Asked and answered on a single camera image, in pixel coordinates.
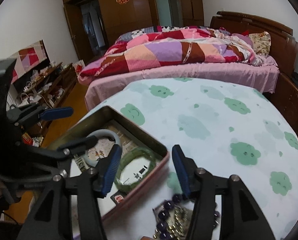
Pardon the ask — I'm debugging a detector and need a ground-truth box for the white jade bangle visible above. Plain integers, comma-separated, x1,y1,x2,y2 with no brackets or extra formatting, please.
76,129,122,172

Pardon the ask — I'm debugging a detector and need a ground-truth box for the green jade bangle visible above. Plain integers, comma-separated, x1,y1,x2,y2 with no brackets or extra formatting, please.
114,147,156,193

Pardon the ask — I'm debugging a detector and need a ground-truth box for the pink metal tin box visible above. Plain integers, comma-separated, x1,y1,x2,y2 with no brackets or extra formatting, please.
49,106,170,223

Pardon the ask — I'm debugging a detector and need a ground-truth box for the dark purple bead bracelet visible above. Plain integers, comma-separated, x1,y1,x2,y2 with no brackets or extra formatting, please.
155,193,221,240

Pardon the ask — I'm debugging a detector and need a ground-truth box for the silver wristwatch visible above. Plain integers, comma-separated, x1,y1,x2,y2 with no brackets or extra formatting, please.
153,200,174,219

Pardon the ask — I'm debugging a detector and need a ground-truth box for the person's hand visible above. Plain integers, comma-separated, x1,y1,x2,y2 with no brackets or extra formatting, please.
140,236,158,240

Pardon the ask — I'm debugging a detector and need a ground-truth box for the wooden tv cabinet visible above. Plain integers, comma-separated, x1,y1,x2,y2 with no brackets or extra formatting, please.
6,61,79,140

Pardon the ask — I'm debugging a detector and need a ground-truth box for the red cardboard box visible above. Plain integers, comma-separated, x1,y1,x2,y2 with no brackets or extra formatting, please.
22,132,34,146

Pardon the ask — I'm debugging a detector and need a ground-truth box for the television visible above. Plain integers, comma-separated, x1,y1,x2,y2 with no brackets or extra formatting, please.
10,40,49,83

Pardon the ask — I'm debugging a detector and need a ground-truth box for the cloud pattern tablecloth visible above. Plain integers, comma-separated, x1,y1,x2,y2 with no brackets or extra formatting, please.
71,76,298,240

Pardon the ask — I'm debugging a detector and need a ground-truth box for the patchwork quilt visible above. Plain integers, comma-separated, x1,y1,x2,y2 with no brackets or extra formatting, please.
78,28,261,85

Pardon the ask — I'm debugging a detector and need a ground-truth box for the pink bed sheet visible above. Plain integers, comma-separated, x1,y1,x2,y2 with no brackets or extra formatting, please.
78,56,280,110

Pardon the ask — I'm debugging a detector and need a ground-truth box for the wooden bed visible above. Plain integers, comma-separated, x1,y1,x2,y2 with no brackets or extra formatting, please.
210,11,298,131

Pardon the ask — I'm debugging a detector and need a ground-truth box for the floral pillow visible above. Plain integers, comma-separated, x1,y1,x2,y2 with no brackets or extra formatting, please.
248,31,272,57

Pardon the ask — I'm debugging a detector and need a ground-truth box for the wooden wardrobe wall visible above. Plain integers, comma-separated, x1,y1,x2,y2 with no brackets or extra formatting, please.
63,0,204,63

